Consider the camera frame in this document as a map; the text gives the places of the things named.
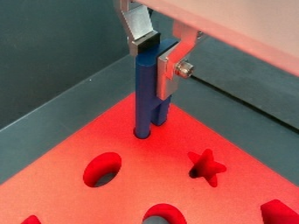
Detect grey tray bin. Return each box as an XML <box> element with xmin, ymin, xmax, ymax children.
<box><xmin>0</xmin><ymin>0</ymin><xmax>299</xmax><ymax>185</ymax></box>

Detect red shape-sorting board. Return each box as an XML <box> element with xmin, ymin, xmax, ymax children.
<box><xmin>0</xmin><ymin>97</ymin><xmax>299</xmax><ymax>224</ymax></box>

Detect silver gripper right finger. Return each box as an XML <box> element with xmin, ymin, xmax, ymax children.
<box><xmin>156</xmin><ymin>21</ymin><xmax>198</xmax><ymax>100</ymax></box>

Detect blue square-circle peg object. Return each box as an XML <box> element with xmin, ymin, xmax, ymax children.
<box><xmin>134</xmin><ymin>38</ymin><xmax>176</xmax><ymax>139</ymax></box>

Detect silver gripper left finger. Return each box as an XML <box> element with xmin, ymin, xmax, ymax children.
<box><xmin>113</xmin><ymin>0</ymin><xmax>160</xmax><ymax>56</ymax></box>

